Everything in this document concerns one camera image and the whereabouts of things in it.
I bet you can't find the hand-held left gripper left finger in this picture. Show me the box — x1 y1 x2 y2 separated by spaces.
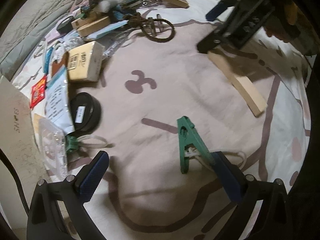
26 151 110 240

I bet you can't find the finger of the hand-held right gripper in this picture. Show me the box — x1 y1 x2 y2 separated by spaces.
197 27 235 55
205 0 238 22

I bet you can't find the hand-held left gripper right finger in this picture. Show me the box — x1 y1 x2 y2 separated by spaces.
212 151 292 240

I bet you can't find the green clip with white loop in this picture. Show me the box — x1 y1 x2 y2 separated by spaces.
176 116 247 174
65 134 108 153

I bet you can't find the wooden spatula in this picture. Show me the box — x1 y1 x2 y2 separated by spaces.
207 49 268 117

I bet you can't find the white cardboard box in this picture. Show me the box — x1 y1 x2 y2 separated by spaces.
0 76 50 188

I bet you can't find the person's right hand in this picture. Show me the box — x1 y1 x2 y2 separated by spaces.
265 26 290 44

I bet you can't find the clear plastic nail case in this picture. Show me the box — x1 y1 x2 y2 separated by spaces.
39 118 69 178

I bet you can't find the black round tin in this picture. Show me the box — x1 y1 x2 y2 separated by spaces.
69 92 102 133

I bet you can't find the wooden half-round piece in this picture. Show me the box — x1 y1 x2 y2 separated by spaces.
32 114 47 140

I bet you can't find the white paper packet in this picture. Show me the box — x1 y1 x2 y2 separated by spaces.
44 70 75 134

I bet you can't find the blue knit band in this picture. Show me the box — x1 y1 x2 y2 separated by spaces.
110 6 137 22

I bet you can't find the red sachet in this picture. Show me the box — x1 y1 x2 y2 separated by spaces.
30 75 48 109

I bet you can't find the light blue packet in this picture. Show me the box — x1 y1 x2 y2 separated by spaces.
82 21 125 42

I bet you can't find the white fluffy scrunchie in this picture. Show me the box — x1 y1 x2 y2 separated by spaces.
97 0 125 12

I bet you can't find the brown leather piece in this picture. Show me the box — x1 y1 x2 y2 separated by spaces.
50 52 69 78

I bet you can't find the yellow tissue pack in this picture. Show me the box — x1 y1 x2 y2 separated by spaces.
67 41 104 82

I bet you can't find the round wooden block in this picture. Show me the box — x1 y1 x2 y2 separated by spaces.
76 16 112 38

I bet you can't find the small wooden stamp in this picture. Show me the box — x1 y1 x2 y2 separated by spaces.
71 11 98 29

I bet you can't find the black round jar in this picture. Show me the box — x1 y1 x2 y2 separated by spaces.
57 16 75 33

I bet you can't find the grey duvet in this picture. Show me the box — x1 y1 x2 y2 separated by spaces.
0 0 85 79

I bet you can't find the brown braided cord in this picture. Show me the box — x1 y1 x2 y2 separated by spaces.
125 15 175 43

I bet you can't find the black cable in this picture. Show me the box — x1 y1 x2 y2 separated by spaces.
0 149 29 214

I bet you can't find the blue packet with white ring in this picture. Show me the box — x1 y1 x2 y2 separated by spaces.
42 46 54 73

